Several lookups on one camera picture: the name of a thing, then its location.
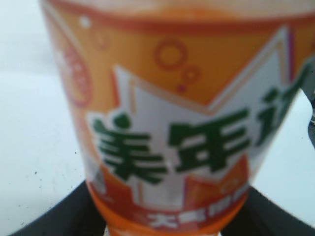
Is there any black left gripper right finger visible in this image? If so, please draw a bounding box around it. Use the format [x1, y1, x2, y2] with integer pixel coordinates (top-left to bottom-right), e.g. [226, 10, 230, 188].
[221, 187, 315, 236]

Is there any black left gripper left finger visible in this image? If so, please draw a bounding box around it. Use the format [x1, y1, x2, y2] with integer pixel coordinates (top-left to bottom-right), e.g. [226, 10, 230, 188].
[0, 181, 106, 236]

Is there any orange soda bottle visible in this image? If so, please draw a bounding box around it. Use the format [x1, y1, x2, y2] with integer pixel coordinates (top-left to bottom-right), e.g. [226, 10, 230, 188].
[40, 0, 315, 236]

